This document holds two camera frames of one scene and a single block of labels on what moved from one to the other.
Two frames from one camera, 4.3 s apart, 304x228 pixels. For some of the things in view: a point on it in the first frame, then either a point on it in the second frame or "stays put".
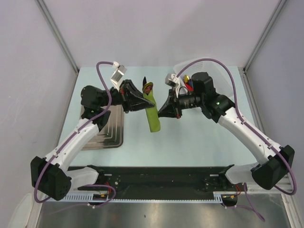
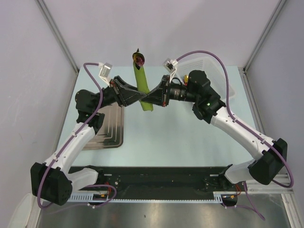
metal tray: x=111 y=135 stays put
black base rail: x=121 y=181 stays put
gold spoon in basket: x=186 y=78 stays put
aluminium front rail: x=285 y=182 stays put
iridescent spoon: x=147 y=87 -> x=138 y=59
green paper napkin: x=152 y=112 -> x=143 y=87
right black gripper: x=172 y=108 -> x=158 y=96
